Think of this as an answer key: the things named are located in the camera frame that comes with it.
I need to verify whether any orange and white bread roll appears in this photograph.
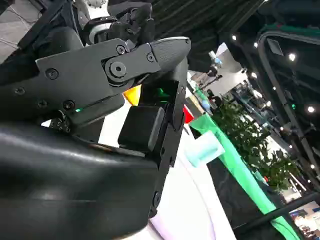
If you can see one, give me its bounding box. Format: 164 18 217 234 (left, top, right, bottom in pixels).
122 84 143 106

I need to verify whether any pale green mug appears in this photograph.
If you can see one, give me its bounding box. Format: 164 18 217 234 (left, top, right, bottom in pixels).
184 130 226 168

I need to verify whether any red triangular sign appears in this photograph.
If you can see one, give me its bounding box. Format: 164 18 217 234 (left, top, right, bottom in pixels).
183 104 195 125

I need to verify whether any black pole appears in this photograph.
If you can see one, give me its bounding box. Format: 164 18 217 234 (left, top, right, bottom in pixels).
232 191 320 232

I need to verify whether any green leafy plant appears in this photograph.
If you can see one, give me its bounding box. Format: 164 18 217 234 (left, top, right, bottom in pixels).
212 98 301 192

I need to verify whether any green cloth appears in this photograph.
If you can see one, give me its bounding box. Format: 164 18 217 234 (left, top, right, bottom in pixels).
188 113 302 240

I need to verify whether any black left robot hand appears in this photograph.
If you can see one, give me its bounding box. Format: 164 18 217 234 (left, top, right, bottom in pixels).
99 3 157 47

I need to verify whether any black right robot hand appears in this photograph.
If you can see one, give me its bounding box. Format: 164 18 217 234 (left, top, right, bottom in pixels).
0 26 192 240

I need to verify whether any lilac plate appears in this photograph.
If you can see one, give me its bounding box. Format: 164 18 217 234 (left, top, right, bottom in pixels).
147 151 219 240

